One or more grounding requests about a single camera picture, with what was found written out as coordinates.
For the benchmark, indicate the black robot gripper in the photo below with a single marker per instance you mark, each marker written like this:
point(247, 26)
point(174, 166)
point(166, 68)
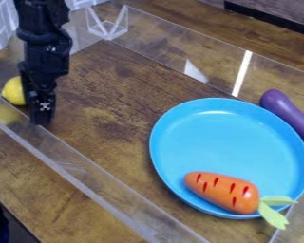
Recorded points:
point(44, 65)

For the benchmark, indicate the yellow toy lemon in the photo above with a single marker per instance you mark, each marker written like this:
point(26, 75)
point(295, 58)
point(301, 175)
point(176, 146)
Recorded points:
point(11, 91)

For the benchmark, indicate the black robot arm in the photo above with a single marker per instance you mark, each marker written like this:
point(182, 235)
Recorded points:
point(46, 48)

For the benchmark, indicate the blue plastic tray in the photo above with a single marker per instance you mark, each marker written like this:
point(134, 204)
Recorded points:
point(232, 138)

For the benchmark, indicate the white patterned curtain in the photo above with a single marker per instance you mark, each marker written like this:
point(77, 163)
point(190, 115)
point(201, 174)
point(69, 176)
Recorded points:
point(2, 22)

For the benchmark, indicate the purple toy eggplant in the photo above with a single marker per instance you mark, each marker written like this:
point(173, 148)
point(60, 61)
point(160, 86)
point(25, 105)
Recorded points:
point(276, 102)

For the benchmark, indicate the orange toy carrot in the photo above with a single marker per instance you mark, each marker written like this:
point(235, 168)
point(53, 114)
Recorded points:
point(237, 196)

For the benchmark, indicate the dark wooden furniture piece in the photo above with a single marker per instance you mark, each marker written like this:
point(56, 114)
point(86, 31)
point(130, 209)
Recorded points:
point(283, 13)

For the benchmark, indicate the clear acrylic left wall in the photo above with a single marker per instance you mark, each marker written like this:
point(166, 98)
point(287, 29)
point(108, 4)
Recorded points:
point(10, 55)

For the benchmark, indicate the clear acrylic wall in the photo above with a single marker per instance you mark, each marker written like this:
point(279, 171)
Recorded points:
point(10, 55)
point(148, 220)
point(229, 68)

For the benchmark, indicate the clear acrylic front wall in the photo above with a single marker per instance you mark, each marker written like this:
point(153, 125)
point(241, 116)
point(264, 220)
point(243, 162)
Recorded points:
point(148, 220)

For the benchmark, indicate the clear acrylic back wall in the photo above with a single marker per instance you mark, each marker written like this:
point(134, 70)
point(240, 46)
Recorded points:
point(229, 68)

